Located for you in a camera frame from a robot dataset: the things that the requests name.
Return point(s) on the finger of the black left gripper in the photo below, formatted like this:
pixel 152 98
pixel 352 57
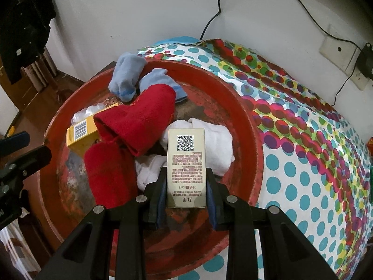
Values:
pixel 12 177
pixel 14 143

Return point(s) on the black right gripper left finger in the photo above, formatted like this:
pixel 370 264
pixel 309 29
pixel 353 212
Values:
pixel 86 253

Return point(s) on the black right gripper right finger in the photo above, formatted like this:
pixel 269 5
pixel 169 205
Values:
pixel 286 252

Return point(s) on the yellow cartoon medicine box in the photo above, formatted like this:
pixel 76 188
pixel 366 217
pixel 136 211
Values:
pixel 81 136

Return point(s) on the red sock with gold print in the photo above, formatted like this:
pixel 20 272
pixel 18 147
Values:
pixel 111 174

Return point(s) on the white sock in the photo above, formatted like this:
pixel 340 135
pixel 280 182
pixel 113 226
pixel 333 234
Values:
pixel 218 143
pixel 148 169

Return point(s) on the beige cosmetic box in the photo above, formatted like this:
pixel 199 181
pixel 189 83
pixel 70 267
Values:
pixel 186 169

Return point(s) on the light blue sock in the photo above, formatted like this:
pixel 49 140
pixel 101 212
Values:
pixel 160 76
pixel 126 75

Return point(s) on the dark wooden nightstand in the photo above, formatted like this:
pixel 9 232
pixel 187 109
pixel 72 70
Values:
pixel 38 116

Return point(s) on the polka dot bed sheet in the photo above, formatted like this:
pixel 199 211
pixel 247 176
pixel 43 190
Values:
pixel 316 166

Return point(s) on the red round tray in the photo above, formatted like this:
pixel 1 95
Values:
pixel 187 241

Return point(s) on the orange red snack packet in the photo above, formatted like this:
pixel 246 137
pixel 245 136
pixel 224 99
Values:
pixel 370 146

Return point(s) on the black hanging jacket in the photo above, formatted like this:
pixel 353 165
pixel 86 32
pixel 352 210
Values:
pixel 25 29

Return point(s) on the black power adapter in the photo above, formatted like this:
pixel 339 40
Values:
pixel 365 61

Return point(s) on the white wall socket plate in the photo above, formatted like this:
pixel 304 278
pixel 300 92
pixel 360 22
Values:
pixel 344 56

